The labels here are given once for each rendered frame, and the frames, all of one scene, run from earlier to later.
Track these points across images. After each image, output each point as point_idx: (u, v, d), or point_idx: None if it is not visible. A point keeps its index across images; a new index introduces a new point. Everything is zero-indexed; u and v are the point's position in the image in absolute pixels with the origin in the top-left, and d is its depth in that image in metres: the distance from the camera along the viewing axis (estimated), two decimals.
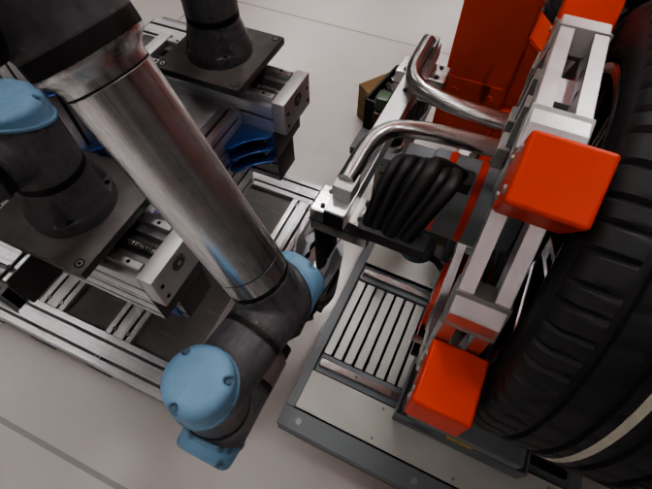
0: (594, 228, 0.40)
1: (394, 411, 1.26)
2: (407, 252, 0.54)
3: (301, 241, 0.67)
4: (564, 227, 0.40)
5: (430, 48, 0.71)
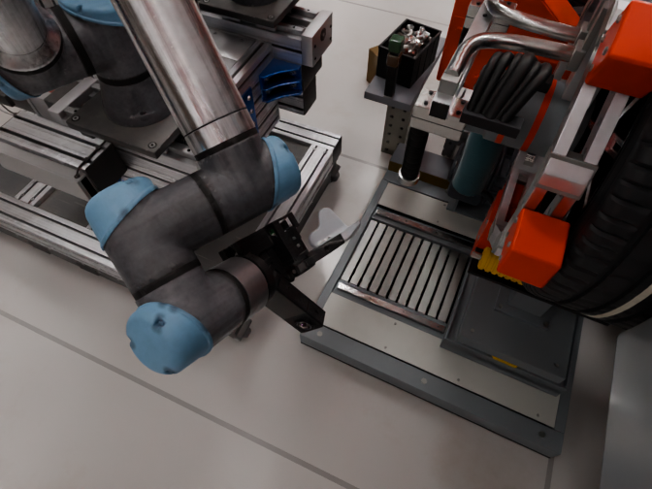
0: None
1: (441, 340, 1.38)
2: (505, 131, 0.66)
3: None
4: None
5: None
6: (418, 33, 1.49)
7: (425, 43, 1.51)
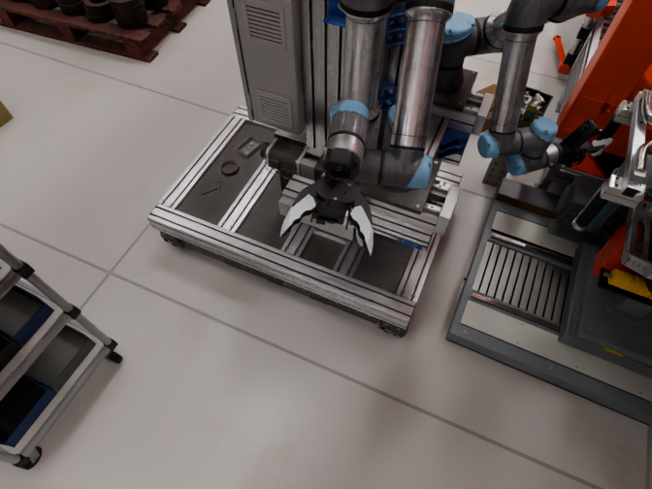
0: None
1: (560, 336, 1.81)
2: None
3: (293, 226, 0.77)
4: None
5: None
6: (537, 99, 1.92)
7: None
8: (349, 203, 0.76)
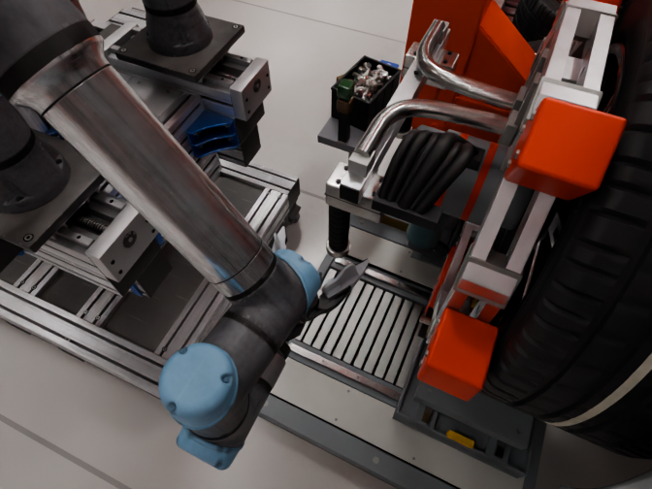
0: (602, 191, 0.43)
1: (395, 411, 1.26)
2: (421, 223, 0.57)
3: (277, 240, 0.68)
4: (573, 189, 0.42)
5: (440, 32, 0.73)
6: (375, 73, 1.37)
7: (383, 82, 1.39)
8: None
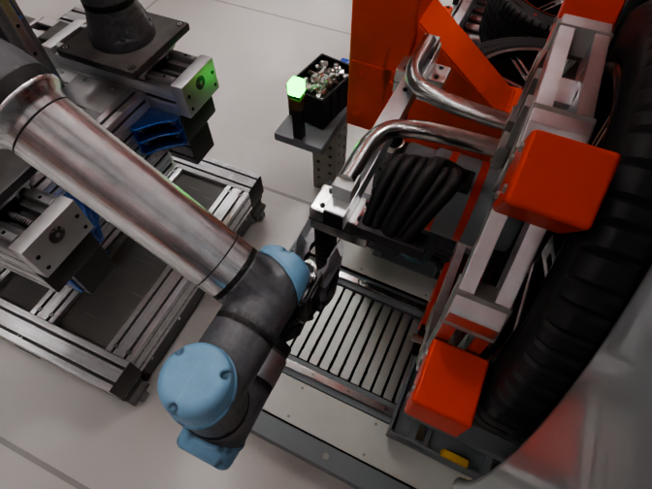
0: (594, 228, 0.40)
1: (388, 428, 1.23)
2: (407, 251, 0.54)
3: (301, 241, 0.67)
4: (564, 227, 0.40)
5: (430, 48, 0.71)
6: (331, 71, 1.37)
7: (340, 81, 1.40)
8: None
